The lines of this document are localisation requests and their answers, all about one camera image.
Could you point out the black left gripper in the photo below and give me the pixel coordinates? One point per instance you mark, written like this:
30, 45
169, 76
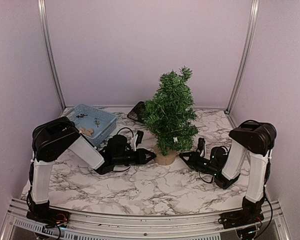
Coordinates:
141, 159

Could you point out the left aluminium corner post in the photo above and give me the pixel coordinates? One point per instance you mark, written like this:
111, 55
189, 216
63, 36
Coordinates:
49, 52

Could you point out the aluminium corner post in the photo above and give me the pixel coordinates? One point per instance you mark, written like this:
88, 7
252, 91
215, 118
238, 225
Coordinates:
49, 52
251, 28

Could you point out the right aluminium corner post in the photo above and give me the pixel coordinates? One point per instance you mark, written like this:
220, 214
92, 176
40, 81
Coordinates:
251, 28

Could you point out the beige burlap bow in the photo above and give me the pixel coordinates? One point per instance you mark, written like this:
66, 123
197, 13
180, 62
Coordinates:
86, 131

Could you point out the aluminium front rail frame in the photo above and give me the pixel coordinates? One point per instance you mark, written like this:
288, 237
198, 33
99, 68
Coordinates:
84, 225

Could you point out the light blue perforated plastic basket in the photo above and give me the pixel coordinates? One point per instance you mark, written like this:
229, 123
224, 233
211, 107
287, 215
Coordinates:
86, 117

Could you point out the small green christmas tree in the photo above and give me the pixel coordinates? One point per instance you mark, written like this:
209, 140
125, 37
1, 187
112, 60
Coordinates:
170, 113

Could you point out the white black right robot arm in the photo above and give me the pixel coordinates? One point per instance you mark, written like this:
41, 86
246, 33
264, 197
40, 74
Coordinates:
252, 142

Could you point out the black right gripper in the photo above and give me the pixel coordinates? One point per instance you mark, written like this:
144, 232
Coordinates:
193, 160

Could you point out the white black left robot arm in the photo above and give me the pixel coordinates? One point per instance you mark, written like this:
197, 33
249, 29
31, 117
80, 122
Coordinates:
53, 142

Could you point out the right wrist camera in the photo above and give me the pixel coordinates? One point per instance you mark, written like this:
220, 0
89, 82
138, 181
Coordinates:
201, 147

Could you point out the gold berry sprig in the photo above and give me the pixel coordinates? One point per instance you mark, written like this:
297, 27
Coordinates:
96, 122

